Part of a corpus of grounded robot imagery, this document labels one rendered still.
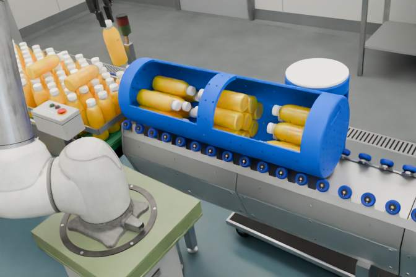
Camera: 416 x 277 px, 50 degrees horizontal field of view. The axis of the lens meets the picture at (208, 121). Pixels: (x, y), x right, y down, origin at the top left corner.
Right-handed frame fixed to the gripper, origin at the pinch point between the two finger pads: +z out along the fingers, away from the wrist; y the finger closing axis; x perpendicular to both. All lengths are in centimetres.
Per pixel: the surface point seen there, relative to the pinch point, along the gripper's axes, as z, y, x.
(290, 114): 25, 1, -81
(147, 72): 26.0, 2.7, -12.4
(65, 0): 159, 245, 391
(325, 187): 39, -13, -101
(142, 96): 27.7, -10.2, -20.6
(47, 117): 28.6, -37.0, 9.0
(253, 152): 32, -15, -75
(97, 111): 34.6, -20.2, -0.8
